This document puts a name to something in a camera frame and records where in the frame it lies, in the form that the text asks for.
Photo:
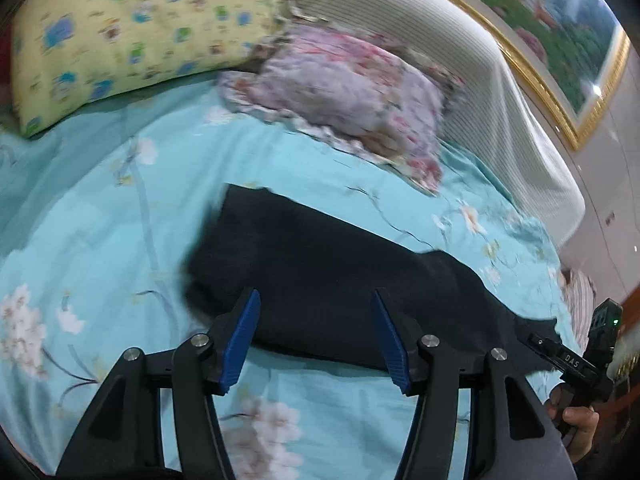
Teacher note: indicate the white padded headboard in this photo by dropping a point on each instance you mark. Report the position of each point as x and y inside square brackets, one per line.
[465, 90]

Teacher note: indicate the blue floral bed sheet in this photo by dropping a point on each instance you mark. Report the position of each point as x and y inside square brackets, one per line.
[125, 220]

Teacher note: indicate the gold framed landscape painting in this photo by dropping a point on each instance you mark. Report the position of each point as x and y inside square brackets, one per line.
[540, 25]

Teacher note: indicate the person's right hand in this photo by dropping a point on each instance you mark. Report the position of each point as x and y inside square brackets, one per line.
[575, 422]

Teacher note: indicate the purple floral pillow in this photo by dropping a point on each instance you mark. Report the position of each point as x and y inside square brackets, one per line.
[345, 95]

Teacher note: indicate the striped cloth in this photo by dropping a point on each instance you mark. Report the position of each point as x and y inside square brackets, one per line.
[580, 305]

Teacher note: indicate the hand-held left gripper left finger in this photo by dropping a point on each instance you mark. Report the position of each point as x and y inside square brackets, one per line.
[242, 337]

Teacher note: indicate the yellow printed pillow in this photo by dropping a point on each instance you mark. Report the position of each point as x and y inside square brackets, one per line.
[135, 25]

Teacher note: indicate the black pants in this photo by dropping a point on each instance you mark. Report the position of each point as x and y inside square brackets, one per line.
[330, 280]

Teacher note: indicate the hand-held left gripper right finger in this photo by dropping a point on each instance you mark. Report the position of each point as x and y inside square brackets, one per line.
[391, 341]

